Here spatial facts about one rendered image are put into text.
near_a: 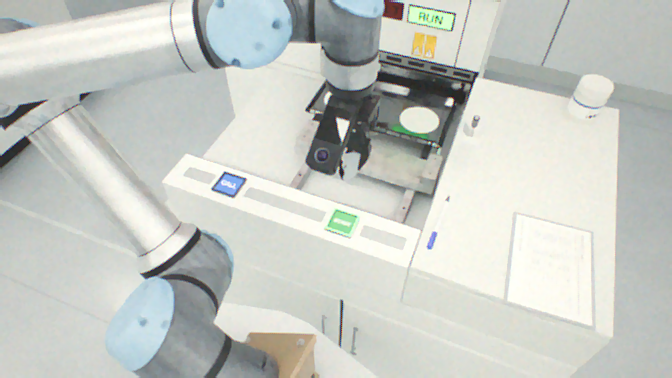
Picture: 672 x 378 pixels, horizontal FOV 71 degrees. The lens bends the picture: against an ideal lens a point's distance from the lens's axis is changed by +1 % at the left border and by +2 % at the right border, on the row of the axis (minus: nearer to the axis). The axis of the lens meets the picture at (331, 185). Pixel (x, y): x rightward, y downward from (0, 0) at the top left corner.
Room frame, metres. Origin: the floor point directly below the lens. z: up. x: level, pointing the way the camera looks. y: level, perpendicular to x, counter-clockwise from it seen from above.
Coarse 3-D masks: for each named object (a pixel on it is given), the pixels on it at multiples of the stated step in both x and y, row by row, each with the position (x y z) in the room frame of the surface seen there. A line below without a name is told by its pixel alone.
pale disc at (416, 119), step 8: (408, 112) 0.94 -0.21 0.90; (416, 112) 0.94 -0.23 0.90; (424, 112) 0.94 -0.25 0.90; (432, 112) 0.94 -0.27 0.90; (400, 120) 0.91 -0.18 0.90; (408, 120) 0.91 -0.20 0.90; (416, 120) 0.91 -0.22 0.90; (424, 120) 0.91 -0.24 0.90; (432, 120) 0.91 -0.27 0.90; (408, 128) 0.88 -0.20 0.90; (416, 128) 0.88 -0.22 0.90; (424, 128) 0.88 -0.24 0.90; (432, 128) 0.88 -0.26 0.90
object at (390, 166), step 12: (372, 156) 0.80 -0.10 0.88; (384, 156) 0.80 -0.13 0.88; (396, 156) 0.80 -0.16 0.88; (408, 156) 0.80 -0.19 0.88; (372, 168) 0.76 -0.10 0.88; (384, 168) 0.76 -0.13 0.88; (396, 168) 0.76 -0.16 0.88; (408, 168) 0.76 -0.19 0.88; (420, 168) 0.76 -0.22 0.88; (384, 180) 0.74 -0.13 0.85; (396, 180) 0.73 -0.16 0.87; (408, 180) 0.72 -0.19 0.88; (432, 192) 0.70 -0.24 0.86
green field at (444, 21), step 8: (416, 8) 1.08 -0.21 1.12; (408, 16) 1.09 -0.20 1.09; (416, 16) 1.08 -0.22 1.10; (424, 16) 1.07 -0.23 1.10; (432, 16) 1.07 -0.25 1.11; (440, 16) 1.06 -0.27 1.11; (448, 16) 1.05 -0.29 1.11; (424, 24) 1.07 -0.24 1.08; (432, 24) 1.06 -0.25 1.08; (440, 24) 1.06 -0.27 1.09; (448, 24) 1.05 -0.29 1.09
